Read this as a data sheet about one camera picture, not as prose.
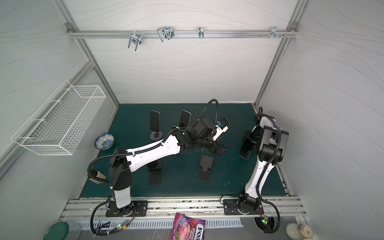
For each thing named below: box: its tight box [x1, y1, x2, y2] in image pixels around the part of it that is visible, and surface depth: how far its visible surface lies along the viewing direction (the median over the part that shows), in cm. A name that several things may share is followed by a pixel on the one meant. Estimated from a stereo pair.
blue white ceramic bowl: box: [94, 133, 115, 151], surface depth 97 cm
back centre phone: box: [178, 109, 192, 128], surface depth 97 cm
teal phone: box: [238, 136, 257, 160], surface depth 95 cm
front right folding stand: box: [197, 155, 214, 183], surface depth 82 cm
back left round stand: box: [149, 131, 163, 141], surface depth 103 cm
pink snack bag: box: [169, 212, 206, 240], surface depth 68 cm
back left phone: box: [150, 110, 160, 132], surface depth 95 cm
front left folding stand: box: [147, 164, 162, 185], surface depth 84 cm
